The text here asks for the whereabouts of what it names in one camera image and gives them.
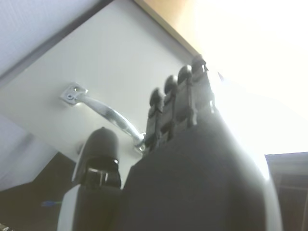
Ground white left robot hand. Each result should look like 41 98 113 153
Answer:
56 54 283 231

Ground white cabinet door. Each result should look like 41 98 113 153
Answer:
0 0 202 161

